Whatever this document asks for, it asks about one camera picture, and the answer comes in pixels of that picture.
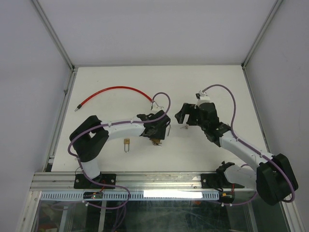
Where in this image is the white slotted cable duct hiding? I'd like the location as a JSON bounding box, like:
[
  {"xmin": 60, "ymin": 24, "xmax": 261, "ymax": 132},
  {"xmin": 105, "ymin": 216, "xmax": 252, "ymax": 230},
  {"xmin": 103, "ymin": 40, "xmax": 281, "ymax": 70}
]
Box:
[{"xmin": 41, "ymin": 190, "xmax": 219, "ymax": 201}]

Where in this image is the small brass padlock long shackle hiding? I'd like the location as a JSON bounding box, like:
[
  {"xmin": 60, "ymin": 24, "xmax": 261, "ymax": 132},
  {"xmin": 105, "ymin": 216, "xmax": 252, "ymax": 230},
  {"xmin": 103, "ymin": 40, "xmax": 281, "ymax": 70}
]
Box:
[{"xmin": 124, "ymin": 138, "xmax": 130, "ymax": 153}]

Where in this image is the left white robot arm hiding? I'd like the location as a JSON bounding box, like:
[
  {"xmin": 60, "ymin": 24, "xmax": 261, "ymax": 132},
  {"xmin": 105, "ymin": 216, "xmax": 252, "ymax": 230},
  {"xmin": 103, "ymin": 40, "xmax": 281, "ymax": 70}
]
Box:
[{"xmin": 69, "ymin": 110, "xmax": 170, "ymax": 188}]

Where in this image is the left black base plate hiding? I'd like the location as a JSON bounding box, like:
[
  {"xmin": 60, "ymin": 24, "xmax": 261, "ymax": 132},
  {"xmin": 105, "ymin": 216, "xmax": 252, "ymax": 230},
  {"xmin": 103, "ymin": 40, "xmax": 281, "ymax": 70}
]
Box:
[{"xmin": 73, "ymin": 173, "xmax": 116, "ymax": 189}]

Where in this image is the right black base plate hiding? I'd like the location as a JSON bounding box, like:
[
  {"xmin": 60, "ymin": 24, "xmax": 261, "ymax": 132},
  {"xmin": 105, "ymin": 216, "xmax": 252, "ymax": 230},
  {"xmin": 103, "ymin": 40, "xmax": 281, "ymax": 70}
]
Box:
[{"xmin": 200, "ymin": 173, "xmax": 244, "ymax": 191}]

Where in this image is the purple cable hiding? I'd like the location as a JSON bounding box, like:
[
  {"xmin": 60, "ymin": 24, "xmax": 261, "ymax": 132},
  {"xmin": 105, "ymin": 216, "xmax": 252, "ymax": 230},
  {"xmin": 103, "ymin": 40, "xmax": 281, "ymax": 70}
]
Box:
[
  {"xmin": 202, "ymin": 84, "xmax": 296, "ymax": 207},
  {"xmin": 67, "ymin": 92, "xmax": 172, "ymax": 232}
]

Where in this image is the aluminium mounting rail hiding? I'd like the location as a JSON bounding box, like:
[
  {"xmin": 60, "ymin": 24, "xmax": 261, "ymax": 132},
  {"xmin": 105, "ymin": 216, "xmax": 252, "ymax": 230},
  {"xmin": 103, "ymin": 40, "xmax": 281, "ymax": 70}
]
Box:
[{"xmin": 30, "ymin": 171, "xmax": 290, "ymax": 192}]

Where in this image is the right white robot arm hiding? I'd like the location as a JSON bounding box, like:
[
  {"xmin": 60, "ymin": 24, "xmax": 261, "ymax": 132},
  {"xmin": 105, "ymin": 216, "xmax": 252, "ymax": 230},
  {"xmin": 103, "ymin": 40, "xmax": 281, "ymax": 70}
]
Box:
[{"xmin": 175, "ymin": 102, "xmax": 298, "ymax": 205}]

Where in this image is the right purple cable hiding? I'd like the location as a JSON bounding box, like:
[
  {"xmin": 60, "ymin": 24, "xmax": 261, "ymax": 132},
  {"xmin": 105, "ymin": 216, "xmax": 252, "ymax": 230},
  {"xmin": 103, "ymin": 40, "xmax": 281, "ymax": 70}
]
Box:
[{"xmin": 202, "ymin": 84, "xmax": 296, "ymax": 207}]

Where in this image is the silver key pair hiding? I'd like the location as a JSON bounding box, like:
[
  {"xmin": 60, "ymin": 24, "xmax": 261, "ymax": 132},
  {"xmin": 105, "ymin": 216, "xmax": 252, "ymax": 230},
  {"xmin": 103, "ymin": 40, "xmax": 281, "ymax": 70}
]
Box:
[{"xmin": 151, "ymin": 101, "xmax": 164, "ymax": 111}]

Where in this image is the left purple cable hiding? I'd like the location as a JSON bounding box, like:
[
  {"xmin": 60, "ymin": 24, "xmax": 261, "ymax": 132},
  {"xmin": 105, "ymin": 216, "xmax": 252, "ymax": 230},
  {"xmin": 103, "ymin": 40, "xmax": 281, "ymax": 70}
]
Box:
[{"xmin": 67, "ymin": 92, "xmax": 172, "ymax": 232}]

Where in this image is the right aluminium frame post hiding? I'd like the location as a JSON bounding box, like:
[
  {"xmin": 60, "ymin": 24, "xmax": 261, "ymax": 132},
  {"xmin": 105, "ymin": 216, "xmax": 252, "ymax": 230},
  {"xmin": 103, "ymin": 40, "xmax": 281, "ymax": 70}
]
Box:
[{"xmin": 241, "ymin": 0, "xmax": 283, "ymax": 68}]

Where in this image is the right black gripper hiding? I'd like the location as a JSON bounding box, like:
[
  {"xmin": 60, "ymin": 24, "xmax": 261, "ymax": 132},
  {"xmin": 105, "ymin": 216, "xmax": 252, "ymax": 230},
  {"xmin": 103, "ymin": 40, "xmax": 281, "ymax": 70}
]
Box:
[{"xmin": 174, "ymin": 102, "xmax": 208, "ymax": 131}]

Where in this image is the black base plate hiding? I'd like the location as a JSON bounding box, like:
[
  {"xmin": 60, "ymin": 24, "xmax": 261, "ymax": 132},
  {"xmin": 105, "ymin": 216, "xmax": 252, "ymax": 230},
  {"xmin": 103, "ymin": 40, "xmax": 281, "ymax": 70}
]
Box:
[
  {"xmin": 73, "ymin": 173, "xmax": 116, "ymax": 189},
  {"xmin": 200, "ymin": 173, "xmax": 244, "ymax": 191}
]

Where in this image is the silver key bunch front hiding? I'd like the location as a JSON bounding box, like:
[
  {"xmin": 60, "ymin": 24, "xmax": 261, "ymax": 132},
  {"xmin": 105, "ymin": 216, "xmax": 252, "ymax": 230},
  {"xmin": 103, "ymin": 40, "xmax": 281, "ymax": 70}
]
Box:
[{"xmin": 152, "ymin": 141, "xmax": 162, "ymax": 147}]

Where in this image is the red cable lock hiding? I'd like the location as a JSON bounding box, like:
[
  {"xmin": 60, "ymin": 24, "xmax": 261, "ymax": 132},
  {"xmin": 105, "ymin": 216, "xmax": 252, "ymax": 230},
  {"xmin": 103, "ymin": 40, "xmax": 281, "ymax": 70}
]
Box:
[{"xmin": 74, "ymin": 86, "xmax": 152, "ymax": 112}]

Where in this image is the left aluminium frame post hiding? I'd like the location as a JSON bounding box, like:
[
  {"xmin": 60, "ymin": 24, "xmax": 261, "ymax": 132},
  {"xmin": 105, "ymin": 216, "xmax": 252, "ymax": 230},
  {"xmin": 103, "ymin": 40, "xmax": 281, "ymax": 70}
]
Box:
[{"xmin": 31, "ymin": 0, "xmax": 78, "ymax": 73}]

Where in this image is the aluminium frame post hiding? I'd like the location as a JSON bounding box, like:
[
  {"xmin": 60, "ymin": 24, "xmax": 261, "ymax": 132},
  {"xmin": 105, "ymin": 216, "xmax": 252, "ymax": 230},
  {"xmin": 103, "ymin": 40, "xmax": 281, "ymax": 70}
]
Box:
[
  {"xmin": 241, "ymin": 0, "xmax": 283, "ymax": 68},
  {"xmin": 31, "ymin": 0, "xmax": 78, "ymax": 73}
]

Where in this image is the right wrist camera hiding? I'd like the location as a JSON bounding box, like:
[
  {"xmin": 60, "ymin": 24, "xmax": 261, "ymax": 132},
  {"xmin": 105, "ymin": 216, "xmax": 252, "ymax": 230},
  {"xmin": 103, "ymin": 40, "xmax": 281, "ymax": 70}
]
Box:
[{"xmin": 196, "ymin": 90, "xmax": 211, "ymax": 107}]

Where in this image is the large brass padlock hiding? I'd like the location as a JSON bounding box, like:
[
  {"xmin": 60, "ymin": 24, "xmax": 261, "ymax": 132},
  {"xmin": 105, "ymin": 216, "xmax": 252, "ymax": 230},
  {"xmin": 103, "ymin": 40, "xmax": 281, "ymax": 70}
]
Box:
[{"xmin": 150, "ymin": 124, "xmax": 171, "ymax": 143}]

